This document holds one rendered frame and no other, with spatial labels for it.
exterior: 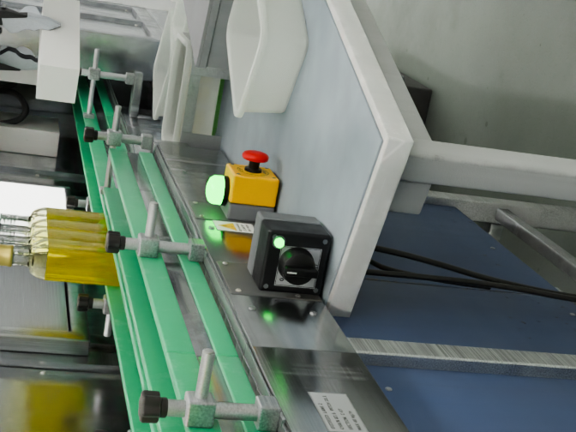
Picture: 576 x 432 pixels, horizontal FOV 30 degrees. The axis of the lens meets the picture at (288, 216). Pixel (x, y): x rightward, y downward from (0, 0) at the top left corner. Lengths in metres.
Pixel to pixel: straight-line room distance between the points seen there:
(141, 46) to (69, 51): 1.10
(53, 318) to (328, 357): 0.81
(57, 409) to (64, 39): 0.58
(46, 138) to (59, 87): 1.28
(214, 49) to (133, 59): 1.02
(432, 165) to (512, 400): 0.29
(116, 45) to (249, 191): 1.31
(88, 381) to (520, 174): 0.79
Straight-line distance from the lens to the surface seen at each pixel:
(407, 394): 1.17
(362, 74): 1.31
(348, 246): 1.28
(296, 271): 1.28
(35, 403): 1.68
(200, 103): 2.05
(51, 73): 1.71
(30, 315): 1.89
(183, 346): 1.17
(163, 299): 1.29
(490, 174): 1.31
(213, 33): 1.81
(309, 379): 1.11
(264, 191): 1.58
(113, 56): 2.83
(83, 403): 1.69
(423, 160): 1.27
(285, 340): 1.19
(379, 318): 1.37
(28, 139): 2.99
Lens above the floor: 1.16
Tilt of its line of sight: 15 degrees down
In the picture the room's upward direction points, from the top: 84 degrees counter-clockwise
